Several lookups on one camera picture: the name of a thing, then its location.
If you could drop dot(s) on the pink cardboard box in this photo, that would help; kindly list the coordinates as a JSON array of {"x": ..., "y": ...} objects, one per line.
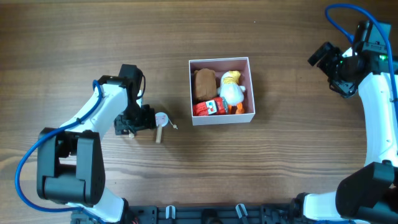
[{"x": 221, "y": 66}]

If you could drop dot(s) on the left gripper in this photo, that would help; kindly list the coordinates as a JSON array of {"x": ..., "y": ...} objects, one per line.
[{"x": 148, "y": 123}]

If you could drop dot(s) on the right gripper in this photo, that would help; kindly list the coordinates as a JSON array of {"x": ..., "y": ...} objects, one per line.
[{"x": 328, "y": 63}]

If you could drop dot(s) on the white plush duck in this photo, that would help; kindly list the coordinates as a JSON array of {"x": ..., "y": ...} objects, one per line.
[{"x": 231, "y": 91}]

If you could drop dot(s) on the red toy fire truck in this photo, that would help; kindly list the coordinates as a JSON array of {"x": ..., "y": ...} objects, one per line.
[{"x": 215, "y": 106}]

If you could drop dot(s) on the brown plush toy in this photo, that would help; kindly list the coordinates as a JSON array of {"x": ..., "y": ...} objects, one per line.
[{"x": 204, "y": 85}]

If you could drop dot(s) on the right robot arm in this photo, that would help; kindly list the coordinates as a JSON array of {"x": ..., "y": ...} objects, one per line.
[{"x": 370, "y": 194}]

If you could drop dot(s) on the white rattle drum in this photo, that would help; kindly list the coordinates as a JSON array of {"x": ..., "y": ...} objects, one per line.
[{"x": 162, "y": 120}]

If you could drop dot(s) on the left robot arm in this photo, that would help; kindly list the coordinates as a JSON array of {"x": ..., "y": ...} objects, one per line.
[{"x": 70, "y": 167}]

